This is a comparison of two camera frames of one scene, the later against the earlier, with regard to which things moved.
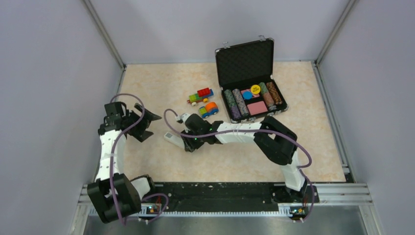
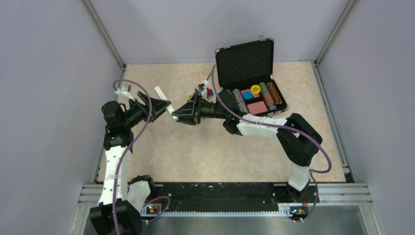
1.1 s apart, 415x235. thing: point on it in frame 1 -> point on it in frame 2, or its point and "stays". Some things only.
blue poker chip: [247, 95] stays
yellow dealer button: [255, 89] stays
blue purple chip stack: [241, 103] stays
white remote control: [175, 139] -> [170, 109]
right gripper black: [191, 145] -> [194, 106]
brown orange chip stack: [274, 93] stays
